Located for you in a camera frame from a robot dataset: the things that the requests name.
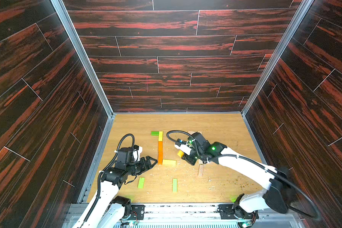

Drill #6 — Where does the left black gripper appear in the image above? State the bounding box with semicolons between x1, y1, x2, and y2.
125;155;157;176

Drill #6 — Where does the light green block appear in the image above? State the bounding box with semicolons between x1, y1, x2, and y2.
138;177;145;189
173;178;178;193

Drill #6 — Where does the yellow block small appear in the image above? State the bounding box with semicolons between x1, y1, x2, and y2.
177;150;184;158

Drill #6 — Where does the natural wood block bottom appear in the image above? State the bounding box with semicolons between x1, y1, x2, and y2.
198;164;204;177

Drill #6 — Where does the dark orange block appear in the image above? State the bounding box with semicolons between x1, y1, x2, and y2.
158;141;163;153

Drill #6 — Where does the dark green block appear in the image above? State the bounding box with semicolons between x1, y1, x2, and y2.
151;131;159;136

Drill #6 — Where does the yellow-green block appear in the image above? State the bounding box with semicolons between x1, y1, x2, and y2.
158;131;163;142

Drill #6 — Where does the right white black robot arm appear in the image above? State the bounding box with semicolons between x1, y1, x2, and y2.
166;130;322;221

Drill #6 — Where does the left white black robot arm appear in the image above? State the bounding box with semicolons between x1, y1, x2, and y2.
73;134;157;228

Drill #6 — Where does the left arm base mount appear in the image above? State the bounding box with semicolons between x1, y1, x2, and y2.
106;203;145;220

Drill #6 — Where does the front aluminium rail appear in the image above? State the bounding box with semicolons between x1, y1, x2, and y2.
63;203;306;228

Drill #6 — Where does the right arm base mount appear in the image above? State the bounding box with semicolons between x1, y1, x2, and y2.
217;203;259;220

